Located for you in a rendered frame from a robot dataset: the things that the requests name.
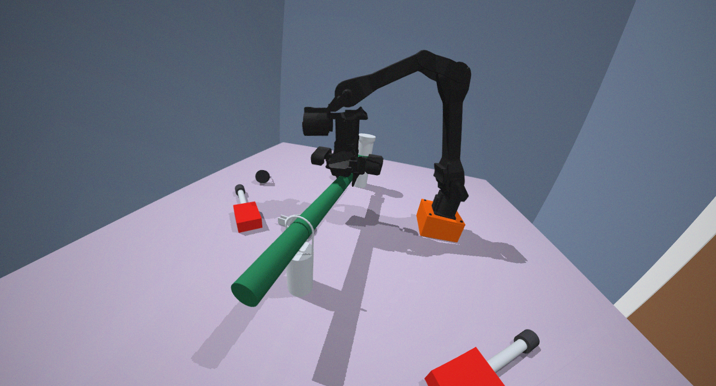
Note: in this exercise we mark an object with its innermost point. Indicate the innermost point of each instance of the white cylindrical post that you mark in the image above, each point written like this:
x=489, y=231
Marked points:
x=366, y=142

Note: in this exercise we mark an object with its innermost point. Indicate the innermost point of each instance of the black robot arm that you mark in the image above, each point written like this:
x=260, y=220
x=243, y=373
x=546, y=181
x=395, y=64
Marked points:
x=453, y=81

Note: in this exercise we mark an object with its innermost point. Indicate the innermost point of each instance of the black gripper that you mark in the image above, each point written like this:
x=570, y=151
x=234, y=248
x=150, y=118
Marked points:
x=371, y=164

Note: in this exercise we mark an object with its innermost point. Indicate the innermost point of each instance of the long green tube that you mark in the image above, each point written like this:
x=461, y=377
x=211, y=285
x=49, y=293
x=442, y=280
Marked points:
x=255, y=282

